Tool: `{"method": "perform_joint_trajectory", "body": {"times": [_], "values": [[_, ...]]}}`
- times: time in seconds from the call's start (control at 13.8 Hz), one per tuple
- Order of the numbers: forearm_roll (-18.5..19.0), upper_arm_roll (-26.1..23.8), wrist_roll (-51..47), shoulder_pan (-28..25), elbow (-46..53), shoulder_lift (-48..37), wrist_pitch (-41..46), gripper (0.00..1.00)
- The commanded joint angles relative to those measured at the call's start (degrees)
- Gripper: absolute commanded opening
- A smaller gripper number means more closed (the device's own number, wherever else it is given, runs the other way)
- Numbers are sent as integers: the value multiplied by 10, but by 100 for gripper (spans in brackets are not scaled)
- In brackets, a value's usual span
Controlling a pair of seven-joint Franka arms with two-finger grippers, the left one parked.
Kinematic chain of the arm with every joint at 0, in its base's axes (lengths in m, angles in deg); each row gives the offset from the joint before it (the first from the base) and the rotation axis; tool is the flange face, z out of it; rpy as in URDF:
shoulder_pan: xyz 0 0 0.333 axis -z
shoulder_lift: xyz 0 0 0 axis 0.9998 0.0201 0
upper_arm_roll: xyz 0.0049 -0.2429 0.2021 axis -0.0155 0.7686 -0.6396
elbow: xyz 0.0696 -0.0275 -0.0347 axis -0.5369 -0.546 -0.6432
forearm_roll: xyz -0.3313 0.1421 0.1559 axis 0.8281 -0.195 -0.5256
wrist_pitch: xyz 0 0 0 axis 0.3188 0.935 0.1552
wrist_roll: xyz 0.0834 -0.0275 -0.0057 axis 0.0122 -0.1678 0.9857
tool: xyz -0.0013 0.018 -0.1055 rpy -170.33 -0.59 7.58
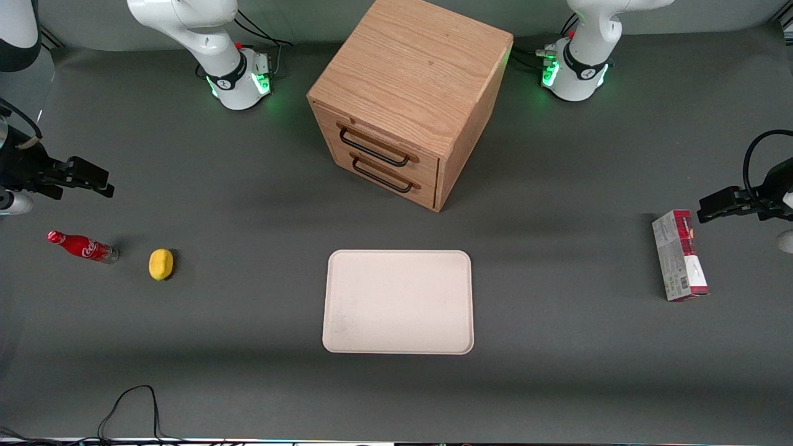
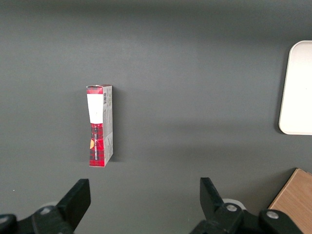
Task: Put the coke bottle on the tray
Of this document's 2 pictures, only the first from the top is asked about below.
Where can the aluminium frame rail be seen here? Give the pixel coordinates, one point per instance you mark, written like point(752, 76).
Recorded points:
point(52, 38)

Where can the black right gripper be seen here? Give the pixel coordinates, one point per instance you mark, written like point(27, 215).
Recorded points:
point(18, 167)

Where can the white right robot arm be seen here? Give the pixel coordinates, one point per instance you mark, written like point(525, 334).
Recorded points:
point(210, 43)

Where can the wooden drawer cabinet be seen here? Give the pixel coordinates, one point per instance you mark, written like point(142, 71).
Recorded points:
point(415, 68)

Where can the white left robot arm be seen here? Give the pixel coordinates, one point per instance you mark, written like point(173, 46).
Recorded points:
point(582, 68)

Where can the red coke bottle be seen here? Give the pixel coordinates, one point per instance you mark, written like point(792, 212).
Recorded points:
point(80, 246)

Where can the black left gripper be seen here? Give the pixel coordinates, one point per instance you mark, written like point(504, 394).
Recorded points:
point(775, 187)

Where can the yellow lemon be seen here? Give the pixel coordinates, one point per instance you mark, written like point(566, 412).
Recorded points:
point(161, 264)

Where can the red grey carton box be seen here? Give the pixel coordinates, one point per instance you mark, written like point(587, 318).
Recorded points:
point(678, 257)

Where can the beige plastic tray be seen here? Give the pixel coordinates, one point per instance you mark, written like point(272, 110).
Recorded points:
point(398, 302)

